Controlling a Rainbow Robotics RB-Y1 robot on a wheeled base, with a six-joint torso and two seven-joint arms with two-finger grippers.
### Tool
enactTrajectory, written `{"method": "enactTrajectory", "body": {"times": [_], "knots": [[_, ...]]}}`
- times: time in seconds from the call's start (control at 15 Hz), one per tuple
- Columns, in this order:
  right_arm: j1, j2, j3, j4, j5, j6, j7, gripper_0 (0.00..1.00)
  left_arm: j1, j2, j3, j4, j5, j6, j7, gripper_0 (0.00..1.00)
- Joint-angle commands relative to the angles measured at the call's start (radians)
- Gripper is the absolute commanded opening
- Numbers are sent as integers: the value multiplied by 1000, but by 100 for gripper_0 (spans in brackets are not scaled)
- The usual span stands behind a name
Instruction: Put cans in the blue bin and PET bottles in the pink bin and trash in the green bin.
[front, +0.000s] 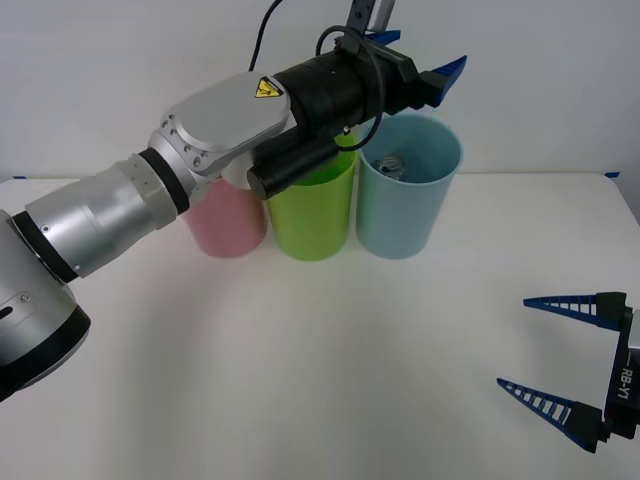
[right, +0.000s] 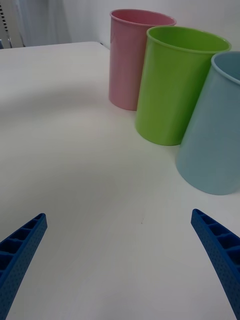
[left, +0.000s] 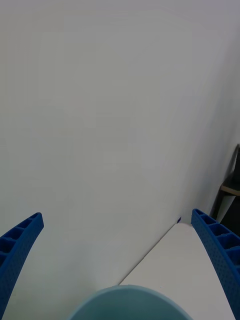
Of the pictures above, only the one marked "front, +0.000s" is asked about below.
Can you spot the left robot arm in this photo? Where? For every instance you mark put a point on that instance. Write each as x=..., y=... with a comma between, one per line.
x=100, y=220

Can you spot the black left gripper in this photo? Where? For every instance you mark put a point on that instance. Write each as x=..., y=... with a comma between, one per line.
x=402, y=87

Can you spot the silver can with pink print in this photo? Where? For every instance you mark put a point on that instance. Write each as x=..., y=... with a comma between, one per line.
x=392, y=166

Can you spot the pink plastic bin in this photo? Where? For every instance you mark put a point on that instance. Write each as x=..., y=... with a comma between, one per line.
x=225, y=227

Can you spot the green plastic bin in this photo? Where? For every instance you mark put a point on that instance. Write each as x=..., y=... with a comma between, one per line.
x=307, y=225

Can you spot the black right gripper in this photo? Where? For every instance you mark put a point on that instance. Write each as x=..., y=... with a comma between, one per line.
x=625, y=390

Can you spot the pale blue plastic bin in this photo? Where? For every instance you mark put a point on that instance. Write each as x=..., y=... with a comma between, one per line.
x=400, y=225

